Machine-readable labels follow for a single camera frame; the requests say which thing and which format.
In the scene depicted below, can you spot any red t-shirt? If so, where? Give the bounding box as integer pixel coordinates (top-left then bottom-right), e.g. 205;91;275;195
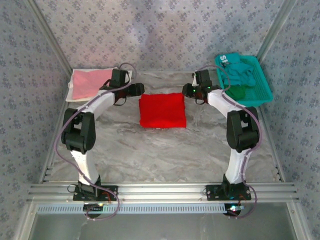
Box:
138;92;188;130

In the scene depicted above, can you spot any dark green t-shirt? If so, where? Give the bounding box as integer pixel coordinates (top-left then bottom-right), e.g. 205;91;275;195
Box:
225;84;247;101

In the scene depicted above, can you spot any folded pink t-shirt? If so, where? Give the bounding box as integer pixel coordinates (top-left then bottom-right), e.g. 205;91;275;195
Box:
71;69;115;100

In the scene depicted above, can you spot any teal t-shirt with white print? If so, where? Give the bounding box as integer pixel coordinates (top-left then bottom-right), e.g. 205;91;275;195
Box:
215;51;241;66

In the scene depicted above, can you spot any light teal crumpled t-shirt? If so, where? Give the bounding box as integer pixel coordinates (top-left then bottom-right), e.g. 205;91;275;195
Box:
222;62;256;88

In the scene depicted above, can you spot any folded pink cloth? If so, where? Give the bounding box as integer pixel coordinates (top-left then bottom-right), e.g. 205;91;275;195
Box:
65;66;121;103

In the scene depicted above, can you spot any teal plastic basket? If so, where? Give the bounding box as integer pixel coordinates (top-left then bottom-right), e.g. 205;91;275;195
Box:
214;53;274;108

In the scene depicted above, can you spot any black controller board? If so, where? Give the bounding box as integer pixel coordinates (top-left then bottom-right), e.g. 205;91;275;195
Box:
224;203;245;218
83;203;105;213

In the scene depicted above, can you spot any grey metal sheet panel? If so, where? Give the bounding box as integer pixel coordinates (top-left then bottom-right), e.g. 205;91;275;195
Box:
29;202;298;240

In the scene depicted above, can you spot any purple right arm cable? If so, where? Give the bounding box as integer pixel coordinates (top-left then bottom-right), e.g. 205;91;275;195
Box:
197;64;263;220

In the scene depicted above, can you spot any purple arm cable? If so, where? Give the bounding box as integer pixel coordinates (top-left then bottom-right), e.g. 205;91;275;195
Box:
54;62;138;221
197;64;263;220

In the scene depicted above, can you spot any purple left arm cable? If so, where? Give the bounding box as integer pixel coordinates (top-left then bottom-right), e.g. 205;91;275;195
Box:
54;62;138;221

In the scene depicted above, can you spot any aluminium frame post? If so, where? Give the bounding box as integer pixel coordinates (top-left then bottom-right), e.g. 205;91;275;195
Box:
255;0;300;63
24;0;74;76

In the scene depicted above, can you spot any aluminium mounting rail beam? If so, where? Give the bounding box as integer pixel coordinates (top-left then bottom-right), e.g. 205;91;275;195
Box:
26;182;300;203

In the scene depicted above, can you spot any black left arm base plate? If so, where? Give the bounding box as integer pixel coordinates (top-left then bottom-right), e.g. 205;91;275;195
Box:
72;184;119;202

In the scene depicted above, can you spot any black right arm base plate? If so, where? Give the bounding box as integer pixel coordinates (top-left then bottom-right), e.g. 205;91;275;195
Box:
206;184;252;201

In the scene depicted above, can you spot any aluminium side rail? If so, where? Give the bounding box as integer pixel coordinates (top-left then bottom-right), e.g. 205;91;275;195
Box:
256;103;305;240
13;72;75;240

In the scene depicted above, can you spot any grey slotted cable duct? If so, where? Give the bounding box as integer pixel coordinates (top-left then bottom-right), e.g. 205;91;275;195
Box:
36;203;226;215

